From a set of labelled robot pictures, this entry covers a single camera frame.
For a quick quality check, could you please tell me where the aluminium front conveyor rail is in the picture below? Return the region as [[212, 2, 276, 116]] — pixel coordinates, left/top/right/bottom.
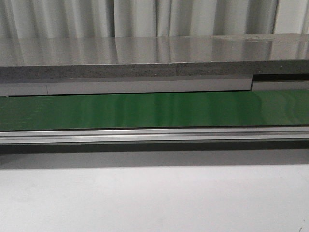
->
[[0, 126, 309, 145]]

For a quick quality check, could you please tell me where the white pleated curtain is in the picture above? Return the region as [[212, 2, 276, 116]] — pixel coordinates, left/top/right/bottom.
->
[[0, 0, 309, 39]]

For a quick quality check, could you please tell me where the grey rear conveyor rail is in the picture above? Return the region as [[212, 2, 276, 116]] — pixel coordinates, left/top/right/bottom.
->
[[0, 74, 309, 96]]

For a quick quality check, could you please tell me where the green conveyor belt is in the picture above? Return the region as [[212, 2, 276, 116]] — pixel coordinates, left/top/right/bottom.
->
[[0, 90, 309, 131]]

